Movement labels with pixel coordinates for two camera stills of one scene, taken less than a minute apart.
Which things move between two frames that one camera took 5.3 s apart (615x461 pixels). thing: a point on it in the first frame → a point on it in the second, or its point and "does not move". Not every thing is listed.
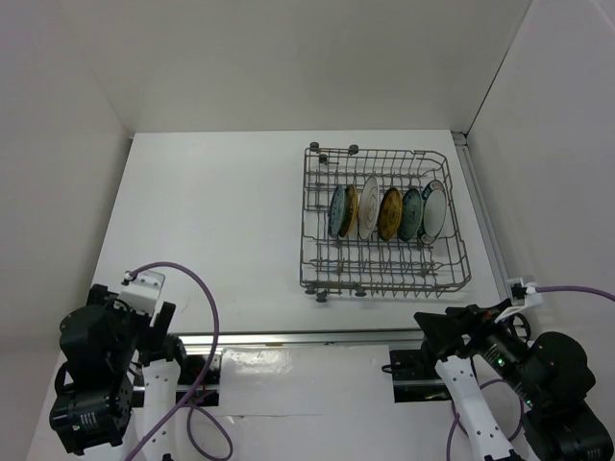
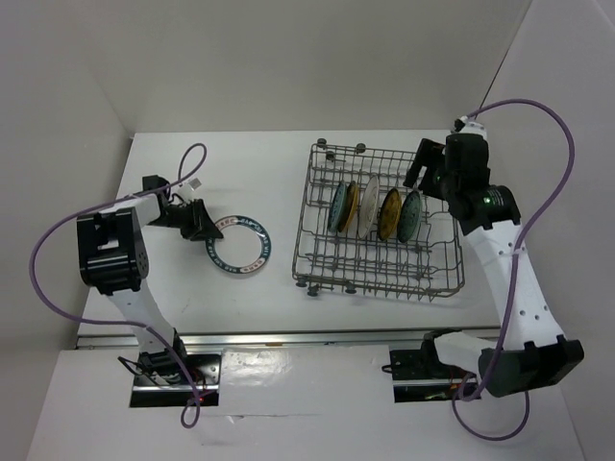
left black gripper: [148, 336] → [201, 227]
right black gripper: [439, 327] → [430, 154]
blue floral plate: [411, 215] does not move
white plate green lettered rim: [434, 210] → [245, 245]
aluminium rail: [201, 341] does not move
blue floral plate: [337, 208] does not move
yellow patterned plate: [391, 215] does not move
